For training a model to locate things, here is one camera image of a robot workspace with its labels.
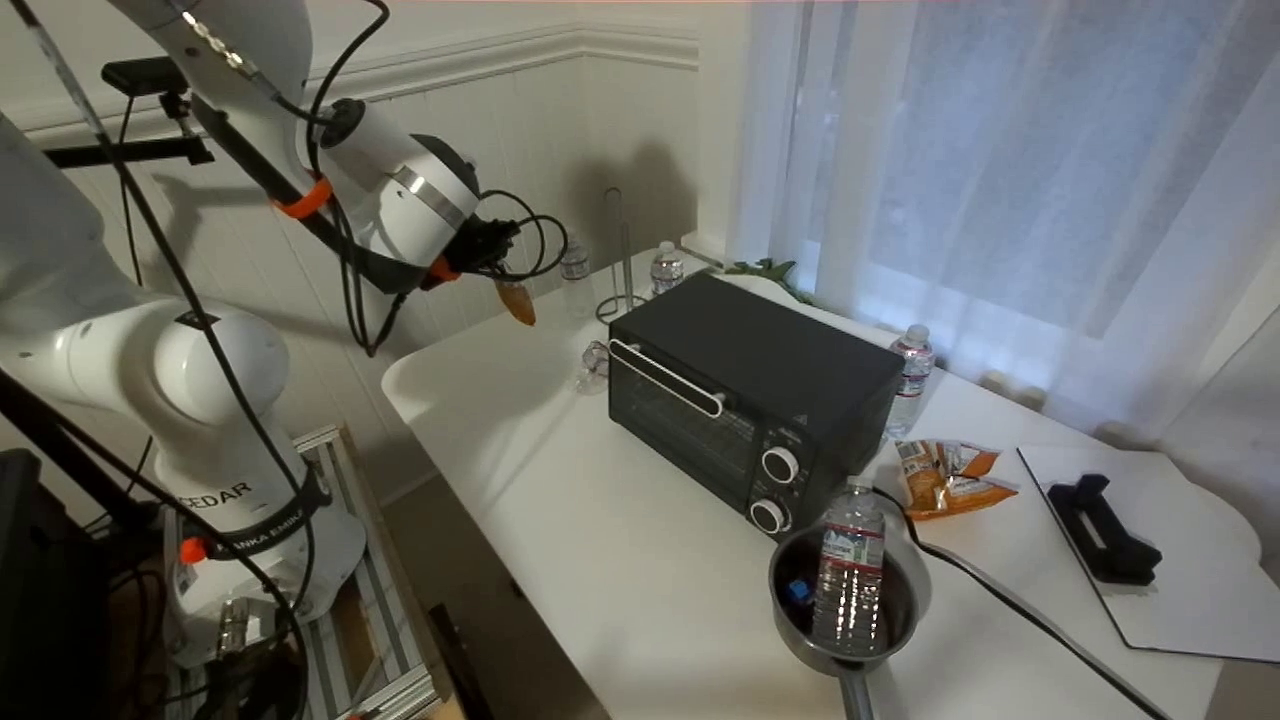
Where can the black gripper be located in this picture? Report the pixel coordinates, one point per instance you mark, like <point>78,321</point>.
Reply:
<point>488,248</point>

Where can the black exterior camera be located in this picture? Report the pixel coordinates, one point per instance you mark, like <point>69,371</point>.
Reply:
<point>141,73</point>

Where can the white board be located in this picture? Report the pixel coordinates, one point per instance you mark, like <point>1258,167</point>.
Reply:
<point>1202,584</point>

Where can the small clear water bottle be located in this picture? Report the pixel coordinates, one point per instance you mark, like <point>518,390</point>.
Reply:
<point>576,266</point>
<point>665,270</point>
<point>919,359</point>

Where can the black plastic holder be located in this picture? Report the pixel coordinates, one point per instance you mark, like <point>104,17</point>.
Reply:
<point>1104,530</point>

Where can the white sheer curtain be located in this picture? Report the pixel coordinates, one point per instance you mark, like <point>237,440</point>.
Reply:
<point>1012,175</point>

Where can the large clear water bottle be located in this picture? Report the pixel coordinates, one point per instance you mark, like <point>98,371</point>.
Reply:
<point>848,575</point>

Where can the small blue object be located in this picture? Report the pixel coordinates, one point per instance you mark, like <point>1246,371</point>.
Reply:
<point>800,593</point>

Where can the small clear glass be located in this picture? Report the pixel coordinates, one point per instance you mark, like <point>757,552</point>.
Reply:
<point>596,362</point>

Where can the black toaster oven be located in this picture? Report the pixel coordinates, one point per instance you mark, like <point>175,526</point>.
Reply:
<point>723,401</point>

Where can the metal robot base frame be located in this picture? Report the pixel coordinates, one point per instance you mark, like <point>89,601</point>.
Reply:
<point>380,627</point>

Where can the black equipment box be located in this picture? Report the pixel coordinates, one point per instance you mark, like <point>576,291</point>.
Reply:
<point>46,601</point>

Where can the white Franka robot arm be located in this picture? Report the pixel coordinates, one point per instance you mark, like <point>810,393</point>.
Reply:
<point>215,385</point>

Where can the orange snack pack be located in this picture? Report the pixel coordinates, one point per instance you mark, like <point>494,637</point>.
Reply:
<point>518,305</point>
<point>951,481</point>

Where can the green plant sprig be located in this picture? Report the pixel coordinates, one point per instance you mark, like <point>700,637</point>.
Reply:
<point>771,270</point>

